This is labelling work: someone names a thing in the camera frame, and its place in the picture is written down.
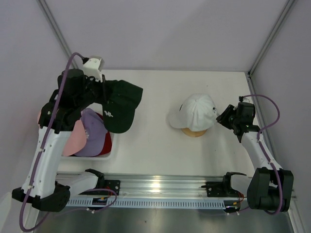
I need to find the lavender baseball cap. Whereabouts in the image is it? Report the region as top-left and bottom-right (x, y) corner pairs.
(75, 108), (107, 157)

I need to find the red baseball cap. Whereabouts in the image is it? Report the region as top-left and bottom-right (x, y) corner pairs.
(95, 113), (112, 156)

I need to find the left aluminium frame post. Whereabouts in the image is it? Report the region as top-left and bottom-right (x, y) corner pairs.
(36, 0), (72, 59)

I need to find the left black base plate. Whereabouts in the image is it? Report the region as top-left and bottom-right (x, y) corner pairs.
(104, 180), (121, 195)

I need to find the dark green baseball cap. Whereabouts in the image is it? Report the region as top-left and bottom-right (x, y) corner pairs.
(103, 80), (143, 133)

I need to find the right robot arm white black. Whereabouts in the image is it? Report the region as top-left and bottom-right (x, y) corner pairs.
(216, 102), (294, 215)

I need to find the white slotted cable duct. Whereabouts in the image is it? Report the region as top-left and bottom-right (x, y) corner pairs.
(67, 198), (225, 210)

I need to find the aluminium frame post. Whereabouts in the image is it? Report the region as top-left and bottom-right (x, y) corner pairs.
(36, 0), (72, 59)
(246, 0), (298, 76)

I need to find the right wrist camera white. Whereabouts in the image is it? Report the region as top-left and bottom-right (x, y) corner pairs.
(239, 96), (251, 103)

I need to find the white baseball cap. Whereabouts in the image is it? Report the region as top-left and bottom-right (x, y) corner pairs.
(168, 94), (217, 132)

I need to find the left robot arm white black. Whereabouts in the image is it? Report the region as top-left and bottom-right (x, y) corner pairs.
(12, 69), (109, 213)

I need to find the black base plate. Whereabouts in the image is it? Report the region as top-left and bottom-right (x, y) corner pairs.
(104, 180), (121, 195)
(201, 182), (229, 198)

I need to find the pink baseball cap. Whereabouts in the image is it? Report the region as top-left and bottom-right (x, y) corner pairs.
(45, 119), (86, 157)

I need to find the right aluminium frame post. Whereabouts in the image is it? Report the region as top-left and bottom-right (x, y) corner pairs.
(246, 0), (298, 76)

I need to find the white plastic basket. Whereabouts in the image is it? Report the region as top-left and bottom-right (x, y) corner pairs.
(61, 133), (119, 162)

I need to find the aluminium mounting rail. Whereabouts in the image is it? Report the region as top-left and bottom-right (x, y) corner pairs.
(55, 172), (297, 202)

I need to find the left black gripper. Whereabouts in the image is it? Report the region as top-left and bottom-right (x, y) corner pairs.
(77, 72), (113, 110)

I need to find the wooden hat stand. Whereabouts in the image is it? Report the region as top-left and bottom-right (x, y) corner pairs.
(181, 128), (207, 138)

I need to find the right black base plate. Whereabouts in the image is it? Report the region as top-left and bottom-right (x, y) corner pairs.
(201, 182), (229, 198)

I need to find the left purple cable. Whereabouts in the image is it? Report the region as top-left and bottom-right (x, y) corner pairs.
(18, 52), (117, 233)

